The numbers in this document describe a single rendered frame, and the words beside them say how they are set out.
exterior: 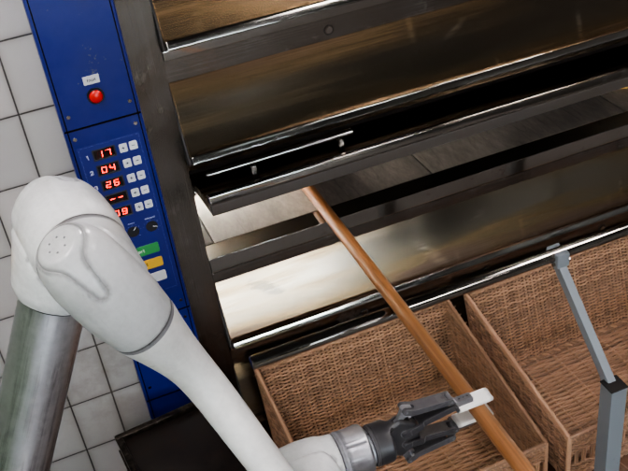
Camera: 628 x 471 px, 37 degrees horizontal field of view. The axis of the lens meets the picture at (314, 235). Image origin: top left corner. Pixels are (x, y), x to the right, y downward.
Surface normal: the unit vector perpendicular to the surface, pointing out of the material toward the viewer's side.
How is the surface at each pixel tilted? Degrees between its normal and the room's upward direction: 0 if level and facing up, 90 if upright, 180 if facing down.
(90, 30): 90
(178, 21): 70
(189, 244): 90
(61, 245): 26
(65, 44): 90
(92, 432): 90
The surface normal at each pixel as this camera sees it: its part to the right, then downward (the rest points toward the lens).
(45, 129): 0.37, 0.49
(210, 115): 0.30, 0.18
